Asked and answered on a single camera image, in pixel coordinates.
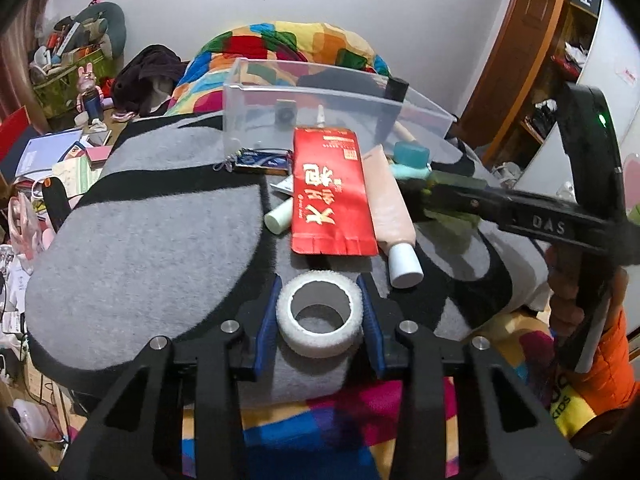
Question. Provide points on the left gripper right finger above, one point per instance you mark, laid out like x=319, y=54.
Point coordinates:
x=503, y=430

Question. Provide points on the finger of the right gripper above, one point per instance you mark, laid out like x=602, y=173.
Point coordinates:
x=455, y=214
x=438, y=186

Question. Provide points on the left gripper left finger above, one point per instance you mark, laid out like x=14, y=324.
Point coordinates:
x=136, y=431

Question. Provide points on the teal plastic case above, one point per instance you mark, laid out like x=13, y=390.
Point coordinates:
x=405, y=173

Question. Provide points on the pink cosmetic tube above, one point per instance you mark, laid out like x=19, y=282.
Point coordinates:
x=393, y=227

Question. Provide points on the red paper tea bag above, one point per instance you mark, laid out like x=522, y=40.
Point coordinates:
x=331, y=215

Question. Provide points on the white green ointment tube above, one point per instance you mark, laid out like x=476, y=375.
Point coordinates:
x=279, y=220

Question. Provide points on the blue card keychain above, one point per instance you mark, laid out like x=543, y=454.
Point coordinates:
x=261, y=161

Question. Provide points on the white foam tape roll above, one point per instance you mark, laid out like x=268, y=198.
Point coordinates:
x=319, y=314

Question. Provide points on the dark green glass bottle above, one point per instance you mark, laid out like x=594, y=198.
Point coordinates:
x=394, y=95

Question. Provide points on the white pen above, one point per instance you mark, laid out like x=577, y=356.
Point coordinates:
x=321, y=117

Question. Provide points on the right hand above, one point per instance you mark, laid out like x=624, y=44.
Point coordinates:
x=565, y=316

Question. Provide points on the wooden door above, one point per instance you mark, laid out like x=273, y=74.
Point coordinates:
x=523, y=41

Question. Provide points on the clear plastic storage box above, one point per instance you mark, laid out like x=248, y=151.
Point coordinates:
x=351, y=99

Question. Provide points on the grey black blanket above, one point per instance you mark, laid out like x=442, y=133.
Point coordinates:
x=167, y=243

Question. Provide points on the wooden shelf unit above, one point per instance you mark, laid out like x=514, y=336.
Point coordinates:
x=566, y=57

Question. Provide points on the colourful patchwork quilt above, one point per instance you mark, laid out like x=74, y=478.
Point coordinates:
x=200, y=88

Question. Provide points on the blue white book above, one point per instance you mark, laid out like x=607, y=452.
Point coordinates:
x=42, y=152

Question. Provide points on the dark purple clothing pile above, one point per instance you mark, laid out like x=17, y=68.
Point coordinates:
x=148, y=79

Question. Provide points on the red box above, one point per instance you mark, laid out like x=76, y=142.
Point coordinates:
x=11, y=130

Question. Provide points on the pink rabbit toy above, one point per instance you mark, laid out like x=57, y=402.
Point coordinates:
x=89, y=94

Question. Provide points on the grey green neck pillow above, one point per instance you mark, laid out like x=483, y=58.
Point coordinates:
x=107, y=20

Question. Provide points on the green cluttered storage basket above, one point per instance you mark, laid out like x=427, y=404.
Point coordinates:
x=71, y=46

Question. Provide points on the striped pink curtain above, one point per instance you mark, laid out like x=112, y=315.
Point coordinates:
x=17, y=41

